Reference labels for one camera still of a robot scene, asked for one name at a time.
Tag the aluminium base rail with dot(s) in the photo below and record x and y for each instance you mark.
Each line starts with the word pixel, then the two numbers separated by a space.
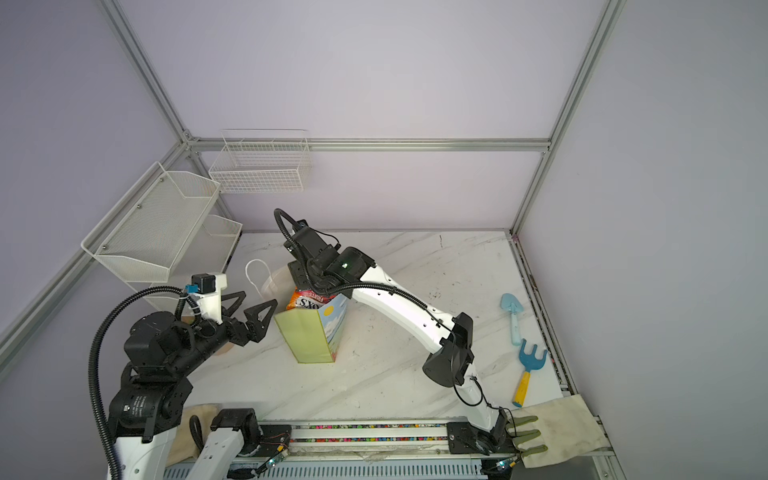
pixel 398 449

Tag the white wire wall basket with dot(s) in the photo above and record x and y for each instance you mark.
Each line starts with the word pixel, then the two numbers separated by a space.
pixel 255 161

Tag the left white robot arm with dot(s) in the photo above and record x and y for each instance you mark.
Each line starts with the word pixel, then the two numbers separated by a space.
pixel 136 428

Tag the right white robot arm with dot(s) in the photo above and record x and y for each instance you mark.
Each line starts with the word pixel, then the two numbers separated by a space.
pixel 330 270

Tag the white green-fingered glove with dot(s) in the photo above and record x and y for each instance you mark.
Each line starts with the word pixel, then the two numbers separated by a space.
pixel 555 431

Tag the white mesh two-tier shelf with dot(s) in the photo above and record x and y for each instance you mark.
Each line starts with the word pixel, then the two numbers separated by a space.
pixel 164 230

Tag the potted green plant cup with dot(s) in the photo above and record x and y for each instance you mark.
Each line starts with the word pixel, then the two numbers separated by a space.
pixel 224 349

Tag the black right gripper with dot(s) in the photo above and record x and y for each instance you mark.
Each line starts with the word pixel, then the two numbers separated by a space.
pixel 294 275

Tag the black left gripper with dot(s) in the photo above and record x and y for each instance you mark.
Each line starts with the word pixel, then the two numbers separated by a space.
pixel 256 331

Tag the floral paper gift bag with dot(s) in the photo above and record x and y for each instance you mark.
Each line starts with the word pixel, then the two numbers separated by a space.
pixel 313 336

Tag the light blue toy shovel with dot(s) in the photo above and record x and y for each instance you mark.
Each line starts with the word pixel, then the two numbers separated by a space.
pixel 511 304

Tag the red Fox's fruits candy bag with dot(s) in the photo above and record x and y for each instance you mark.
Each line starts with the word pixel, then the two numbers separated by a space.
pixel 307 299

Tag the blue toy rake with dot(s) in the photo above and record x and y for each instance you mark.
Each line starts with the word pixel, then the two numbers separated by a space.
pixel 530 362

